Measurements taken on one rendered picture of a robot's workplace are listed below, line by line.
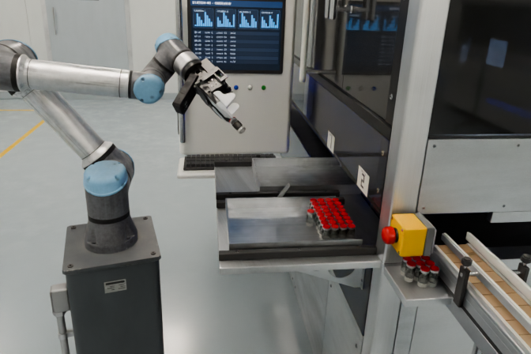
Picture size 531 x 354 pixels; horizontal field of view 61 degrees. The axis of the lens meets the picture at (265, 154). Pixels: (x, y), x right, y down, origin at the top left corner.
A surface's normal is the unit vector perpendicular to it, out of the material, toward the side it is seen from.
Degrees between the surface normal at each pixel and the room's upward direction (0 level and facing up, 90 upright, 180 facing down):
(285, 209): 0
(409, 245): 90
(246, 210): 0
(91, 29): 90
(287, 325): 0
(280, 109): 90
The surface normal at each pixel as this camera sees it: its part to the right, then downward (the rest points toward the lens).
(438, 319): 0.12, 0.34
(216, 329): 0.04, -0.94
